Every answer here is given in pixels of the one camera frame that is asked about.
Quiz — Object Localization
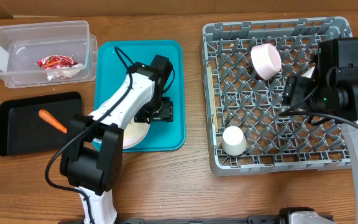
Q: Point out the pink plate with rice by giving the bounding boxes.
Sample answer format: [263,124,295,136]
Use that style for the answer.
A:
[123,119,150,149]

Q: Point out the pink bowl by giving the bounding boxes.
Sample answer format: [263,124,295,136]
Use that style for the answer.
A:
[250,44,282,80]

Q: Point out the wooden chopstick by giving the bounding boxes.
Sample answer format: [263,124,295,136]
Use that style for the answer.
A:
[208,65,219,133]

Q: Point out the cream ceramic cup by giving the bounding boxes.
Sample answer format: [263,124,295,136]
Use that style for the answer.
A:
[222,126,247,156]

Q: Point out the orange carrot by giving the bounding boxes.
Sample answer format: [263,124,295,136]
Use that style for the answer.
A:
[39,109,67,134]

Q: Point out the white bowl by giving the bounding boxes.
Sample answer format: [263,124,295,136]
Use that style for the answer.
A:
[302,67,315,78]

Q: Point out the red foil snack wrapper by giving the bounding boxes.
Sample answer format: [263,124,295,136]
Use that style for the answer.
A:
[37,55,77,70]

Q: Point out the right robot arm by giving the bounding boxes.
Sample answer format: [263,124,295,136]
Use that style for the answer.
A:
[280,37,358,223]

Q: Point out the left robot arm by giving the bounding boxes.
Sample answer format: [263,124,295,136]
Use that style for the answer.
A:
[60,55,173,223]

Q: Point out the grey dishwasher rack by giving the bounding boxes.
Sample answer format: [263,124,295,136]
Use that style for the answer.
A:
[200,17,352,176]

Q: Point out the teal plastic tray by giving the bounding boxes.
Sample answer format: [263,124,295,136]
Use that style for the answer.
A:
[94,40,186,152]

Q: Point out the black tray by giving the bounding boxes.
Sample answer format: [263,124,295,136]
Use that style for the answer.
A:
[0,91,83,156]

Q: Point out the clear plastic bin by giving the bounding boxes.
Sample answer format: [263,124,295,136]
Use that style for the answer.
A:
[0,21,98,88]

